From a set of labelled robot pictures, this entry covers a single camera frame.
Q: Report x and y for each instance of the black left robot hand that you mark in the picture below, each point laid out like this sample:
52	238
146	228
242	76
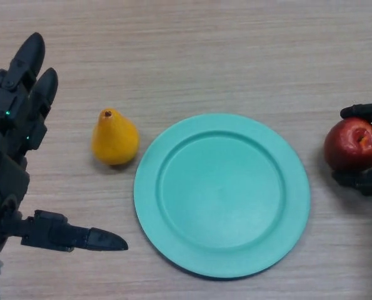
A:
10	125

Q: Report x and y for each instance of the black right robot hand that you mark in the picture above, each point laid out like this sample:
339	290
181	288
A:
365	184

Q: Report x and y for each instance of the red apple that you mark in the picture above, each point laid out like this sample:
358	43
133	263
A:
351	145

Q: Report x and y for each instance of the green round plate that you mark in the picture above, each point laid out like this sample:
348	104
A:
222	197

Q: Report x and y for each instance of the yellow pear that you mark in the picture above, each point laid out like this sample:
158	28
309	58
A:
115	140

